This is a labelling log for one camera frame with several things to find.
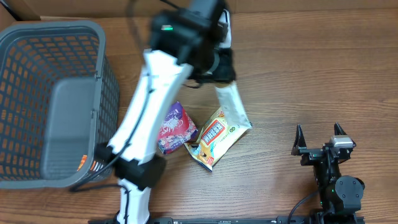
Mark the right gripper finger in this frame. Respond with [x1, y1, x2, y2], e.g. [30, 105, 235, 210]
[334, 123, 346, 136]
[291, 124, 307, 156]

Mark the white tube with gold cap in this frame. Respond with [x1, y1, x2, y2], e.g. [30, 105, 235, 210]
[215, 82, 252, 128]

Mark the yellow snack bag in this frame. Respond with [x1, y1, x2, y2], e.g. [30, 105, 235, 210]
[184, 108, 252, 172]

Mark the purple red snack pouch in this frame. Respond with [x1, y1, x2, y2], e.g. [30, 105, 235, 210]
[157, 101, 198, 154]

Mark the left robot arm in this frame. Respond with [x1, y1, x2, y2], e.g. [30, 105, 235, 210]
[96, 1, 236, 223]

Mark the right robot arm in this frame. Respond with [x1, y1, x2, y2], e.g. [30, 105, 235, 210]
[291, 123, 365, 223]

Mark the white barcode scanner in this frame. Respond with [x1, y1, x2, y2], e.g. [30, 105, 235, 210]
[218, 9, 232, 49]

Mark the grey plastic mesh basket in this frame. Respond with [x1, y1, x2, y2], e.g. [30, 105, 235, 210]
[1, 21, 119, 189]

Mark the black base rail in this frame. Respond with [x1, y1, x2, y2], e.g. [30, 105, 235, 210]
[88, 216, 365, 224]

